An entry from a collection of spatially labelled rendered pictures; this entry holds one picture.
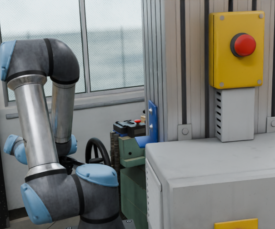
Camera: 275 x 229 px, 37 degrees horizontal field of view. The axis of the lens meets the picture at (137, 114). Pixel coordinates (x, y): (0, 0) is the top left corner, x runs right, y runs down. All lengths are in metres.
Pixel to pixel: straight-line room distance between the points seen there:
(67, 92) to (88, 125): 1.87
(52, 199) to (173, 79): 0.52
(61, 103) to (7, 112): 1.69
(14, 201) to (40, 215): 2.13
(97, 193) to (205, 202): 0.58
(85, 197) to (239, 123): 0.53
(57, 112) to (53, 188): 0.36
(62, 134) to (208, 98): 0.78
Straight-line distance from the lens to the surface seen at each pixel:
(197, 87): 0.79
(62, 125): 1.44
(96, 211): 1.18
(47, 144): 1.17
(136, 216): 2.02
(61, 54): 1.26
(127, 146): 1.75
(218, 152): 0.73
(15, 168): 3.17
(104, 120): 3.24
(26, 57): 1.23
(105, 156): 1.72
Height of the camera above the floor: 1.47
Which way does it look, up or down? 14 degrees down
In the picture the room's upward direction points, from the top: 2 degrees counter-clockwise
